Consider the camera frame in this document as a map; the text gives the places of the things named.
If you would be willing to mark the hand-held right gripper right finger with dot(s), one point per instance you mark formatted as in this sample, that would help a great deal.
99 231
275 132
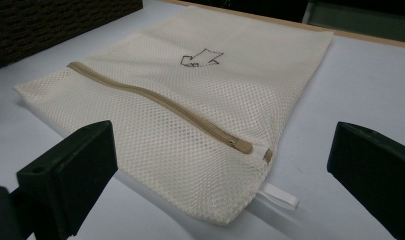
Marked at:
376 166

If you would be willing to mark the brown wicker basket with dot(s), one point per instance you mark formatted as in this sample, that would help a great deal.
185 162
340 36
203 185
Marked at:
50 26

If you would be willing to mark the cream mesh laundry bag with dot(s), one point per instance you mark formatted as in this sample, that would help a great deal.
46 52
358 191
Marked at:
196 100

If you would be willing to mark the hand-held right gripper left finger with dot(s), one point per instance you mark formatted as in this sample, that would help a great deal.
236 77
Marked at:
70 173

